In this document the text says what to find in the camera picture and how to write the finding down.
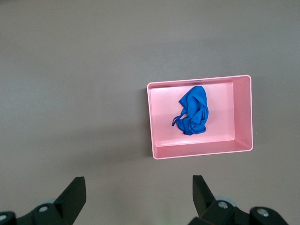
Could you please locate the pink plastic box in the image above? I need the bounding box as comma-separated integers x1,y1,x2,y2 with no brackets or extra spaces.
146,74,255,161

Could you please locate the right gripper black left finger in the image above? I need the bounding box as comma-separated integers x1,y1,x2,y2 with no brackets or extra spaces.
0,176,87,225

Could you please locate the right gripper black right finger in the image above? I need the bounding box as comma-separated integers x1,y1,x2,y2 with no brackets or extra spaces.
187,174,291,225

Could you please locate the blue cloth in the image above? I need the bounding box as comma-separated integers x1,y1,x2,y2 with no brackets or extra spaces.
172,85,210,136

